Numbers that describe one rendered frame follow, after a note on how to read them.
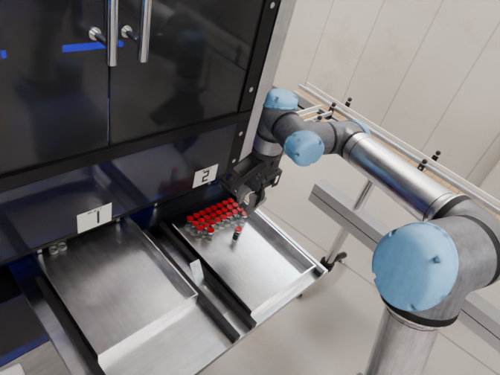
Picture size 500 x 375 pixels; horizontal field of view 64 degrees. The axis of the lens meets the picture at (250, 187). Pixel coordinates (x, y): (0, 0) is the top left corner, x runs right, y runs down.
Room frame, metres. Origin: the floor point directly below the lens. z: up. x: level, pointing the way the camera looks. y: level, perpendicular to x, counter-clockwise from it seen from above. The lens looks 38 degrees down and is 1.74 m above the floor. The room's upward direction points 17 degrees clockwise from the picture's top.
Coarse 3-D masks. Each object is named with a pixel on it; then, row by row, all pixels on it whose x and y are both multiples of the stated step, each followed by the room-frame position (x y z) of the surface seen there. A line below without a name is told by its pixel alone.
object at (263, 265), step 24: (192, 240) 0.78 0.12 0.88; (216, 240) 0.81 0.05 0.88; (240, 240) 0.84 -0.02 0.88; (264, 240) 0.87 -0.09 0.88; (288, 240) 0.86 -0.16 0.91; (216, 264) 0.72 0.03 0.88; (240, 264) 0.75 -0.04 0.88; (264, 264) 0.77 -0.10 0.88; (288, 264) 0.80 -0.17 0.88; (312, 264) 0.80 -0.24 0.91; (240, 288) 0.67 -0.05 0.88; (264, 288) 0.69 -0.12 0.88; (288, 288) 0.71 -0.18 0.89
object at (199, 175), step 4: (216, 164) 0.94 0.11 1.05; (208, 168) 0.92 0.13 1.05; (212, 168) 0.93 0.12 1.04; (216, 168) 0.94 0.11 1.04; (196, 172) 0.88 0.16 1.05; (200, 172) 0.89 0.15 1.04; (212, 172) 0.93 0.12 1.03; (216, 172) 0.95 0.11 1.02; (196, 176) 0.88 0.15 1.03; (200, 176) 0.90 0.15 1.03; (208, 176) 0.92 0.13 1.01; (212, 176) 0.94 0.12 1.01; (196, 180) 0.89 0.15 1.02; (200, 180) 0.90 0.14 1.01; (208, 180) 0.93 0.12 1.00; (212, 180) 0.94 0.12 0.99; (196, 184) 0.89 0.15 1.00; (200, 184) 0.90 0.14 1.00
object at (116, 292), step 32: (128, 224) 0.77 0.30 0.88; (32, 256) 0.57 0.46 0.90; (64, 256) 0.61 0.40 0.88; (96, 256) 0.64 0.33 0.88; (128, 256) 0.66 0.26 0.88; (160, 256) 0.68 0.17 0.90; (64, 288) 0.52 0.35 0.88; (96, 288) 0.55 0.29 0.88; (128, 288) 0.57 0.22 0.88; (160, 288) 0.60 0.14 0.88; (192, 288) 0.60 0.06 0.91; (96, 320) 0.47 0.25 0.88; (128, 320) 0.49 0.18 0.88; (160, 320) 0.50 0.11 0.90; (96, 352) 0.39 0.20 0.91
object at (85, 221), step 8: (96, 208) 0.64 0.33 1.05; (104, 208) 0.66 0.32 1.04; (80, 216) 0.61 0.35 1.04; (88, 216) 0.62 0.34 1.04; (96, 216) 0.64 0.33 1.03; (104, 216) 0.66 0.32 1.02; (80, 224) 0.61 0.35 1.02; (88, 224) 0.62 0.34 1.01; (96, 224) 0.64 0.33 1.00; (80, 232) 0.61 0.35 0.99
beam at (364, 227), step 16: (320, 192) 1.68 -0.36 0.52; (336, 192) 1.69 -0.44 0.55; (320, 208) 1.66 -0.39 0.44; (336, 208) 1.62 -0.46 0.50; (352, 224) 1.55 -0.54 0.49; (368, 224) 1.51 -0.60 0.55; (384, 224) 1.55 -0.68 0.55; (368, 240) 1.49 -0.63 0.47; (464, 304) 1.21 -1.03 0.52; (480, 304) 1.20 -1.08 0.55; (464, 320) 1.18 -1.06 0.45; (480, 320) 1.16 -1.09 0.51; (496, 320) 1.15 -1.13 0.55; (480, 336) 1.13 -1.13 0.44; (496, 336) 1.11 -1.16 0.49
